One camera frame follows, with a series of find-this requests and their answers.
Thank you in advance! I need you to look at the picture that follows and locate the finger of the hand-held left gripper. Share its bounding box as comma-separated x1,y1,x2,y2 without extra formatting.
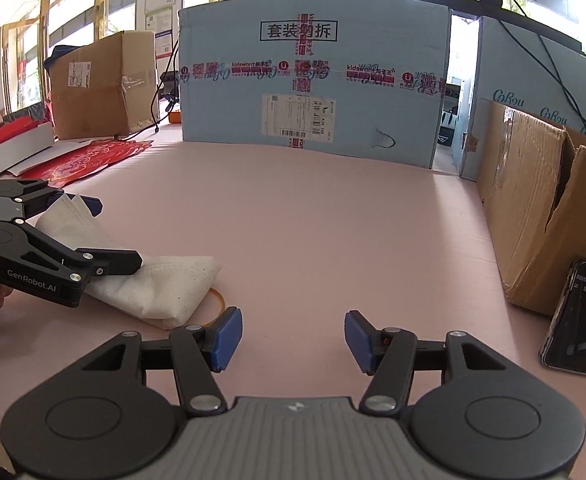
23,186,104,219
20,225,144,282

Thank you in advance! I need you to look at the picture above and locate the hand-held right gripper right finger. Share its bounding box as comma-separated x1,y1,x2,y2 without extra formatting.
344,310,516,416

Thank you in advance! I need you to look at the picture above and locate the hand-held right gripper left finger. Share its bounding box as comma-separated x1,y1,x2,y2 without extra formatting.
73,306,244,416

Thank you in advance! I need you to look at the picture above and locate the white non-woven shopping bag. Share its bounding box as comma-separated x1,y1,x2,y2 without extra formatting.
35,192,222,331

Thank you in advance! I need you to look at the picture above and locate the orange rubber band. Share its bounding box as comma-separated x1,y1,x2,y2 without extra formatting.
206,287,231,329

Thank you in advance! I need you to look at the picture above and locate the red patterned paper decoration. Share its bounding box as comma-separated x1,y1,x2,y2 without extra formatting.
18,141,154,190

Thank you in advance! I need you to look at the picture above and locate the white paper sheet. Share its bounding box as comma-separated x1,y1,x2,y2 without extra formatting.
5,142,91,177

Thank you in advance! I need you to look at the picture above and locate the long white box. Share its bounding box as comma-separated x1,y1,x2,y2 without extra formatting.
0,122,56,186

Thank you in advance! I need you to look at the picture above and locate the stack of red boxes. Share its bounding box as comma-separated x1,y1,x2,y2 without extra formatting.
0,101,54,158

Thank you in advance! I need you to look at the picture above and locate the sealed brown cardboard box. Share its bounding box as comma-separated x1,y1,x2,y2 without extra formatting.
50,30,161,142

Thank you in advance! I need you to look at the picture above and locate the dark blue cloth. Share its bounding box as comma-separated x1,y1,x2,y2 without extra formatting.
43,45,81,73

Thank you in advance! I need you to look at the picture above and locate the open brown cardboard box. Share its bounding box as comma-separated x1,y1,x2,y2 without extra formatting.
476,100,586,317

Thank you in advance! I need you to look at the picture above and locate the black smartphone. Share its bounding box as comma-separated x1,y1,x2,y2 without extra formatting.
539,258,586,378

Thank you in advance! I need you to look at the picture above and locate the light blue taped cardboard box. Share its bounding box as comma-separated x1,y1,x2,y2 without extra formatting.
178,0,452,170

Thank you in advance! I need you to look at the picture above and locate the black cable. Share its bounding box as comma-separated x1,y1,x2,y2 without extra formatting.
114,35,180,142
466,0,586,135

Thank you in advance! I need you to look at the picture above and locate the wooden frame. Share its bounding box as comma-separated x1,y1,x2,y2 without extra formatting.
0,0,104,113

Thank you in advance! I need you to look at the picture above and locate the white wall notice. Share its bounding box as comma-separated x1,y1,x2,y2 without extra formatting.
144,0,178,32

